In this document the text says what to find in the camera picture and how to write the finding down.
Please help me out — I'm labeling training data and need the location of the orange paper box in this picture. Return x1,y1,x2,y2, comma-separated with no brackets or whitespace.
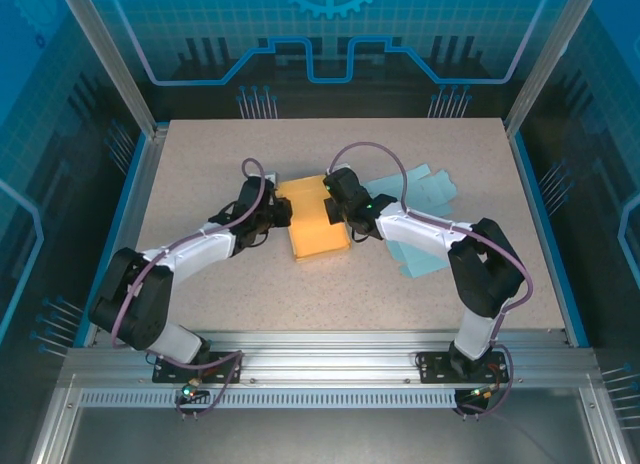
277,172,354,263

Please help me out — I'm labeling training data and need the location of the light blue paper box sheet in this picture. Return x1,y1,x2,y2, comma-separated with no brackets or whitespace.
362,165,459,281

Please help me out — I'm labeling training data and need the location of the blue panel with gear print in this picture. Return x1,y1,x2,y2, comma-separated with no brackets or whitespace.
79,0,579,121

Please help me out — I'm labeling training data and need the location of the power connector with green light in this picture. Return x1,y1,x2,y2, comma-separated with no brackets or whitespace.
468,382,503,401
180,377,210,401

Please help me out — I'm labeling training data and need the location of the blue panel with grid print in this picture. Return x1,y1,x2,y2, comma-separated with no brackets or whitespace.
0,0,151,385
519,0,640,425

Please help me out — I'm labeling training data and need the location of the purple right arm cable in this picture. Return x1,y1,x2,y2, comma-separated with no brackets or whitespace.
327,141,534,421

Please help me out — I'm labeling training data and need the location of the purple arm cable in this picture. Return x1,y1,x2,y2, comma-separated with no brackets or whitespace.
110,158,266,421
327,141,534,421

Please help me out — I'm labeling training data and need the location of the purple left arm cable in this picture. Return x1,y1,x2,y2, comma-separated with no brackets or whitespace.
110,158,266,421

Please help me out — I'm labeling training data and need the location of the long aluminium mounting rail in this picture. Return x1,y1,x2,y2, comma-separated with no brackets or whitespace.
56,329,601,391

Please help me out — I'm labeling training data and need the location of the blue-edged aluminium side rail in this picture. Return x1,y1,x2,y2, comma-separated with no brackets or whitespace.
73,128,169,348
505,128,591,348

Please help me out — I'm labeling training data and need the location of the slotted grey cable duct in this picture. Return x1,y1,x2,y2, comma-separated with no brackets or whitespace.
78,389,460,411

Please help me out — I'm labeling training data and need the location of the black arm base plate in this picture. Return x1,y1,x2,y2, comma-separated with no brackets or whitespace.
416,350,507,385
151,350,245,385

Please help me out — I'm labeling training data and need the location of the aluminium frame post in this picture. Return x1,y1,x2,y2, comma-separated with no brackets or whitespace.
503,0,605,138
54,0,169,140

